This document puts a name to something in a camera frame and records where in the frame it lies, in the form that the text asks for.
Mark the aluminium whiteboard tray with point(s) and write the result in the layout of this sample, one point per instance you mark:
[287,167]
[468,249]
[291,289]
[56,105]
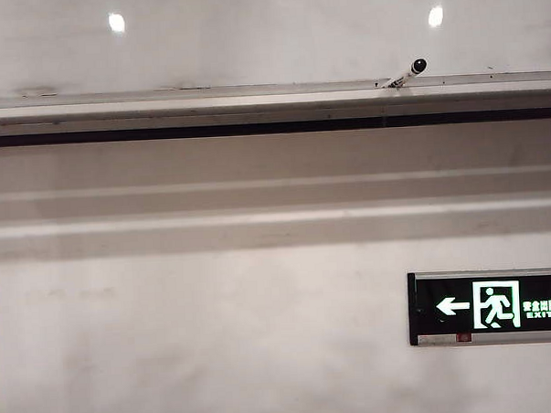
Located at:
[207,109]

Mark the white whiteboard marker black tip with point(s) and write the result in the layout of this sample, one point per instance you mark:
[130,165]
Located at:
[400,78]

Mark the green black exit sign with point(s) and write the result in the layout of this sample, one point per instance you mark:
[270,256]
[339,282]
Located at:
[494,304]

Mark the white whiteboard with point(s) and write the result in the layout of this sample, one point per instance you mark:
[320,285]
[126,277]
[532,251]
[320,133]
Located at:
[259,38]

